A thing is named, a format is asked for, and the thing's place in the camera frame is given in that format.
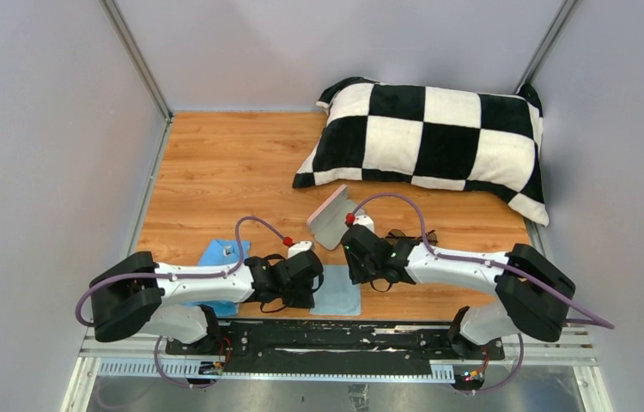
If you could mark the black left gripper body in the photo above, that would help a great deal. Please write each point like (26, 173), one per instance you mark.
(294, 296)

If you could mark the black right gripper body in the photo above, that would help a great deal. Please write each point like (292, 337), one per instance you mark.
(362, 271)

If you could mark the light blue cleaning cloth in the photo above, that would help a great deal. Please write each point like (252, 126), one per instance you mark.
(337, 296)

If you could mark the pink glasses case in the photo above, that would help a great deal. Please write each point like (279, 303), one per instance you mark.
(327, 223)

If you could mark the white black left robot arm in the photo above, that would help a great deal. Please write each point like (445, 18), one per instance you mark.
(139, 295)

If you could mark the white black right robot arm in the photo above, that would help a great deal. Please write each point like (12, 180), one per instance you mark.
(530, 291)

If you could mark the dark aviator sunglasses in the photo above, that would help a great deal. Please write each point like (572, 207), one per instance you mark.
(395, 235)

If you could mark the blue patterned pouch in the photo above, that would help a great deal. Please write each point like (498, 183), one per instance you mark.
(222, 256)

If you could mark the black white checkered pillow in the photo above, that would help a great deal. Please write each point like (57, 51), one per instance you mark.
(435, 138)

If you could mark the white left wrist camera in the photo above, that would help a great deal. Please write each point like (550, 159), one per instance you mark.
(300, 247)

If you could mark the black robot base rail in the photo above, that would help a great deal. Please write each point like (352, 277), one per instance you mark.
(335, 351)

